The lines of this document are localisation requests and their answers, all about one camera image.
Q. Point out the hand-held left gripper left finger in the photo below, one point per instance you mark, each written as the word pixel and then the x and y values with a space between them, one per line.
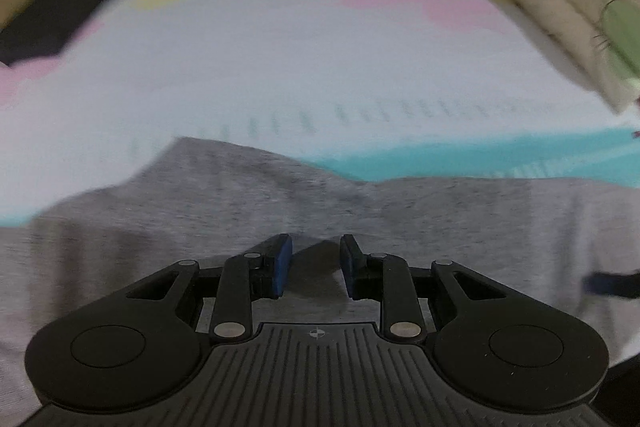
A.
pixel 282 267

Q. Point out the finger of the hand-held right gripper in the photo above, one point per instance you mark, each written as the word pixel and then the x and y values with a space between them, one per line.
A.
pixel 612 285

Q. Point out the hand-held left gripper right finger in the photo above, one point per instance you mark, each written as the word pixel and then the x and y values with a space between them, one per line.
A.
pixel 350 267

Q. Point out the grey pants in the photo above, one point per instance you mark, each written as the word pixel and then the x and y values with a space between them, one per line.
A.
pixel 150 227

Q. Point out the black folded cloth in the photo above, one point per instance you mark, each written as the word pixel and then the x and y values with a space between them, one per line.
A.
pixel 55 17

